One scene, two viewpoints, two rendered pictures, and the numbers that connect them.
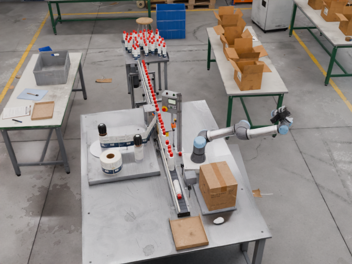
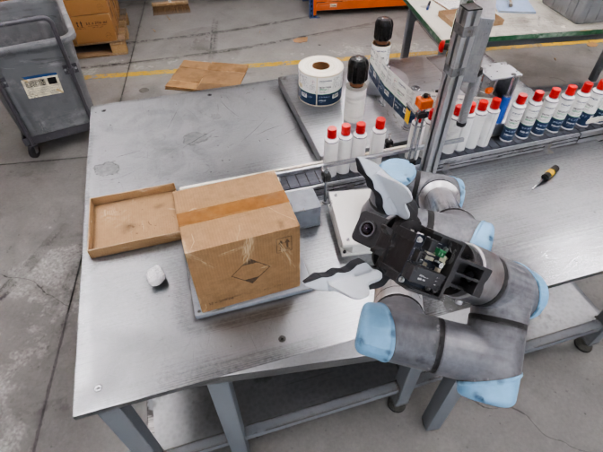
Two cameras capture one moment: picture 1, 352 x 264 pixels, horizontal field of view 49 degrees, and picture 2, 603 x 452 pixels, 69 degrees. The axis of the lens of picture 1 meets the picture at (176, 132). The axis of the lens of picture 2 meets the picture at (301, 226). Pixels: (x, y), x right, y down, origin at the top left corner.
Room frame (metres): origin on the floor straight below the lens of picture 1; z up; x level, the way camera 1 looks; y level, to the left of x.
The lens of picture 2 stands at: (2.52, -1.22, 1.95)
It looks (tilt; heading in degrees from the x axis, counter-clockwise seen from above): 47 degrees down; 84
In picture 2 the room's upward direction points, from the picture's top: straight up
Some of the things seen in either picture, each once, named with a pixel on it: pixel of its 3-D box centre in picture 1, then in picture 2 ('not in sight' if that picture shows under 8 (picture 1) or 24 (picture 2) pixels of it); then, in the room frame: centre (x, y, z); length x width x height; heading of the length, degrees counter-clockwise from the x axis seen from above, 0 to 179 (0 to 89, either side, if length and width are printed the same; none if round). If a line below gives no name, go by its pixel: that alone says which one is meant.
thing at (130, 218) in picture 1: (158, 165); (355, 162); (2.87, 0.18, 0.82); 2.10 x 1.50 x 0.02; 11
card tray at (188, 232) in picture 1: (188, 230); (135, 218); (2.04, -0.09, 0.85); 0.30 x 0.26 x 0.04; 11
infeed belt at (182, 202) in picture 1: (166, 152); (395, 164); (3.02, 0.10, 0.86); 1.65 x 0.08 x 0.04; 11
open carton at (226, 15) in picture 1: (227, 21); not in sight; (6.25, -0.87, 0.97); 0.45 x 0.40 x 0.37; 95
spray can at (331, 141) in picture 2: (171, 161); (330, 152); (2.74, 0.05, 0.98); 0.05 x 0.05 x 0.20
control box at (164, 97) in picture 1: (171, 102); (467, 38); (3.14, 0.04, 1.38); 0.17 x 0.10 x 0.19; 66
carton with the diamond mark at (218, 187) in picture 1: (217, 185); (239, 240); (2.41, -0.35, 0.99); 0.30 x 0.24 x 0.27; 13
